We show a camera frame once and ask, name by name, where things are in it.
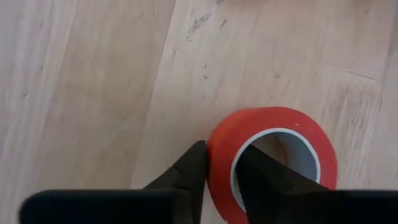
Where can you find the red tape roll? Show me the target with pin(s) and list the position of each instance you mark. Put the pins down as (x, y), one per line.
(224, 149)

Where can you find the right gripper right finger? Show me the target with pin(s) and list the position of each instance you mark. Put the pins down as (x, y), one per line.
(267, 186)

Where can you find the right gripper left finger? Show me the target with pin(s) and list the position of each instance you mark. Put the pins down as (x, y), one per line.
(189, 174)

